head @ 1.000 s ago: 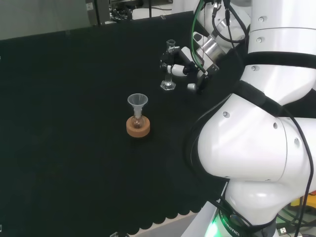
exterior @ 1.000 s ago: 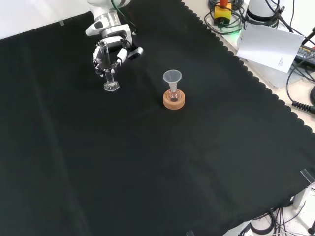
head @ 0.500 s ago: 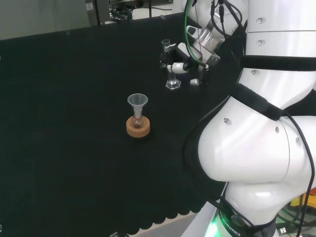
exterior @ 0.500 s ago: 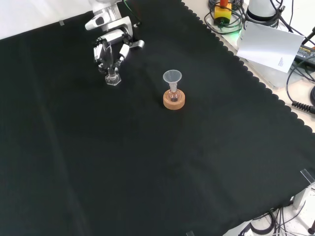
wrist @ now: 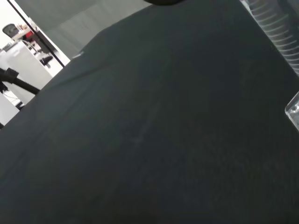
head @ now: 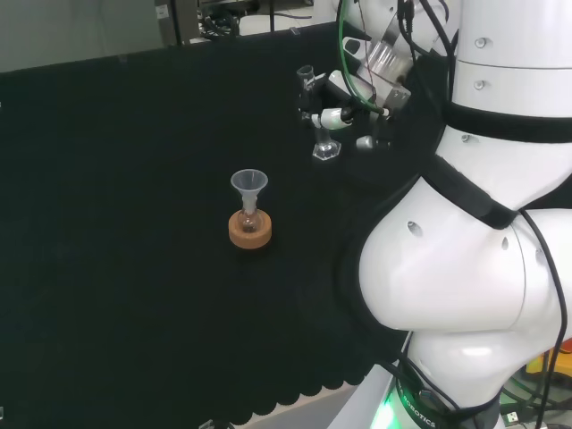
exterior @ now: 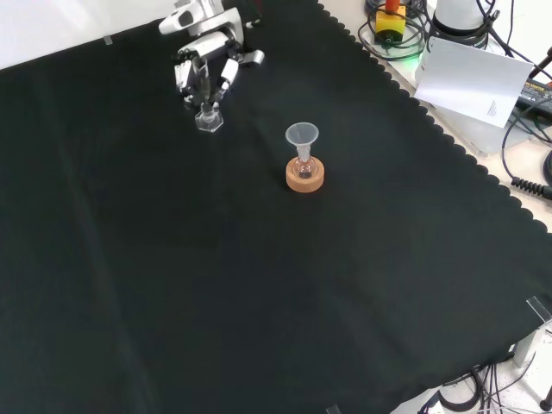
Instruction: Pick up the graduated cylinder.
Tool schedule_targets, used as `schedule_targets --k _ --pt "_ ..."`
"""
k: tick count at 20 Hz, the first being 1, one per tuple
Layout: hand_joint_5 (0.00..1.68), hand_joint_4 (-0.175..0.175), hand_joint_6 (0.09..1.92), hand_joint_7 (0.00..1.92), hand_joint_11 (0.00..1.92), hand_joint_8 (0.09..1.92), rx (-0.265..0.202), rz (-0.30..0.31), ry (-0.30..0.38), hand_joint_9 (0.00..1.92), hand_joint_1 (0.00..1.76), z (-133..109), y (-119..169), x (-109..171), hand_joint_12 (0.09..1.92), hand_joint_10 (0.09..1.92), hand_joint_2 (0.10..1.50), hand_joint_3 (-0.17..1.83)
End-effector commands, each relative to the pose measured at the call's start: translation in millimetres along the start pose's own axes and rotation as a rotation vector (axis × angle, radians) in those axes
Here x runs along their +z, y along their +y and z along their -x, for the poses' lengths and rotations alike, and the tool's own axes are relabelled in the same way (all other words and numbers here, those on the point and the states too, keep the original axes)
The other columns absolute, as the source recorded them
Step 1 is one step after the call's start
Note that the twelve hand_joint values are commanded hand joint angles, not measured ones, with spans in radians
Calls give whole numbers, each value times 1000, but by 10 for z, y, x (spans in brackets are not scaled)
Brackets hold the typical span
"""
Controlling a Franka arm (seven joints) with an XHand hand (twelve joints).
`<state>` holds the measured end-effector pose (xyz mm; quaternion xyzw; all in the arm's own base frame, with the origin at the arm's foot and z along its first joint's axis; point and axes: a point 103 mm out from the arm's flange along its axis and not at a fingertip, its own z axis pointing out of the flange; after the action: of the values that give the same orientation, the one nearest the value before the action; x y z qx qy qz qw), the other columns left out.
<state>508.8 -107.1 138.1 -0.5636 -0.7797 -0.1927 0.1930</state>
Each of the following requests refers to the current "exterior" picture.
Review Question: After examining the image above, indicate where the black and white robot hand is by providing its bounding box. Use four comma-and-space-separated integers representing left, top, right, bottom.
158, 0, 267, 111

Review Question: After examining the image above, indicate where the clear glass graduated cylinder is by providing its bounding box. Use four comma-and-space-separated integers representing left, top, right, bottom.
191, 56, 224, 133

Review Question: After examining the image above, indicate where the clear plastic funnel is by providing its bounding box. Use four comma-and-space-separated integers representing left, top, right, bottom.
285, 122, 320, 161

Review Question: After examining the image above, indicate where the small round-bottom glass flask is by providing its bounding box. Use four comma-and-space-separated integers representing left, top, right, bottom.
294, 148, 314, 179

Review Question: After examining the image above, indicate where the yellow stop button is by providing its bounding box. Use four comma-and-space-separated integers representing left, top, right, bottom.
373, 0, 408, 46

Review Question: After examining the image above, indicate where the black bench cloth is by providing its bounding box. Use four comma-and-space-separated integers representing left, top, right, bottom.
0, 0, 552, 414

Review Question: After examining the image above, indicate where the pale board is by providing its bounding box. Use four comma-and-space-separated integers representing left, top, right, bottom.
413, 36, 535, 129

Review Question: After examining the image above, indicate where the pale grey block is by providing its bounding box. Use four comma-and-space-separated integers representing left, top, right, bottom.
430, 103, 515, 157

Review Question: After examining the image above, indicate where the black power adapter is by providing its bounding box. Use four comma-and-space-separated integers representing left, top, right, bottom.
515, 79, 552, 116

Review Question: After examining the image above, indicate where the grey metal bench leg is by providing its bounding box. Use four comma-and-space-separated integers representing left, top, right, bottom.
512, 327, 552, 368

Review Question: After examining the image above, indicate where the cork ring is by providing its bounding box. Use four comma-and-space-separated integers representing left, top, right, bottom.
285, 157, 325, 194

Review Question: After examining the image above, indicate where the green cable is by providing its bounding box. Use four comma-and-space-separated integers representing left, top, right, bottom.
357, 16, 429, 60

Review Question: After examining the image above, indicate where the black coiled cable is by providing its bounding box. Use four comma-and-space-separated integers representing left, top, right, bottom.
499, 118, 552, 198

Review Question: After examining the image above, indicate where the black floor cable bundle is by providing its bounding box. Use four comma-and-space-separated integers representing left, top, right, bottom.
420, 364, 552, 414

